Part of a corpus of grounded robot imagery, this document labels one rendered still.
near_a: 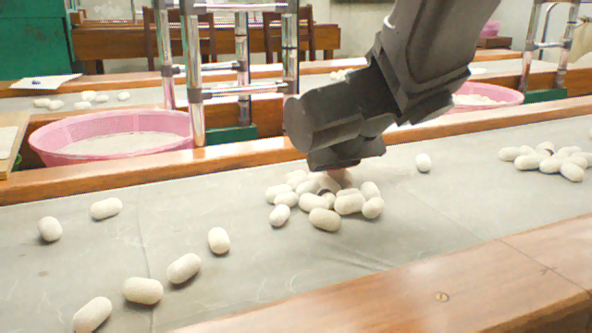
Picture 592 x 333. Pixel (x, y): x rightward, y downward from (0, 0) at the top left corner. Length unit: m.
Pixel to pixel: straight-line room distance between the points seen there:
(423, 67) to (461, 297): 0.17
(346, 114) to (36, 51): 2.88
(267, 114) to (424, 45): 0.71
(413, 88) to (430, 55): 0.05
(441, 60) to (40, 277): 0.39
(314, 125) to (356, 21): 5.84
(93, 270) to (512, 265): 0.37
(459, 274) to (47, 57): 2.98
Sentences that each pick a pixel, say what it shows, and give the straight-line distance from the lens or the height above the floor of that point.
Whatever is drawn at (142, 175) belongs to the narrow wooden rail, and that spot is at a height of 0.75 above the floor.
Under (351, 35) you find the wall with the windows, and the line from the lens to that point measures 6.22.
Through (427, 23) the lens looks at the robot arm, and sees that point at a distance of 0.30.
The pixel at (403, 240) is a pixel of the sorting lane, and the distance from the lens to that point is 0.49.
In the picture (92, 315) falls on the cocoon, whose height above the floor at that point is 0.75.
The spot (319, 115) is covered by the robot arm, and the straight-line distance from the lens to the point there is 0.41.
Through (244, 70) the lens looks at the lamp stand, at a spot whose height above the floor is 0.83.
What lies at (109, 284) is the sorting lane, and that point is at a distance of 0.44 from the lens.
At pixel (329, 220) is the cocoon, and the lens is 0.48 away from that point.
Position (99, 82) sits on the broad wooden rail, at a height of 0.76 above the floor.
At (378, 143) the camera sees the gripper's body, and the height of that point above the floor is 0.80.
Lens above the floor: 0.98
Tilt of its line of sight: 21 degrees down
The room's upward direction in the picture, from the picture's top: straight up
